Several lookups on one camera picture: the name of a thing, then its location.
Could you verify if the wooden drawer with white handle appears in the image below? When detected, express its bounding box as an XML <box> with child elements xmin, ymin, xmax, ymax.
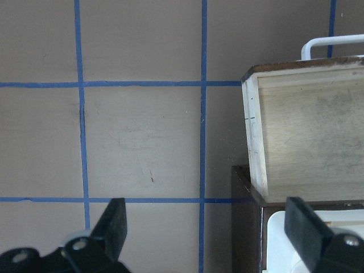
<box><xmin>241</xmin><ymin>34</ymin><xmax>363</xmax><ymax>203</ymax></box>

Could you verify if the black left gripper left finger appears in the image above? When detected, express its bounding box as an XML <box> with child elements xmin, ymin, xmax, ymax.
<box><xmin>1</xmin><ymin>198</ymin><xmax>130</xmax><ymax>272</ymax></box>

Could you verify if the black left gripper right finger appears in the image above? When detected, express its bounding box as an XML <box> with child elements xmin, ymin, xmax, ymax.
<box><xmin>284</xmin><ymin>197</ymin><xmax>363</xmax><ymax>272</ymax></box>

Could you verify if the dark brown drawer cabinet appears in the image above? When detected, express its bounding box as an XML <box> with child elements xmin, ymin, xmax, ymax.
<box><xmin>231</xmin><ymin>166</ymin><xmax>363</xmax><ymax>272</ymax></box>

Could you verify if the white plastic tray bin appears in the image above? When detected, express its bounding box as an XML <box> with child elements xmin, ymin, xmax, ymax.
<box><xmin>263</xmin><ymin>209</ymin><xmax>363</xmax><ymax>273</ymax></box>

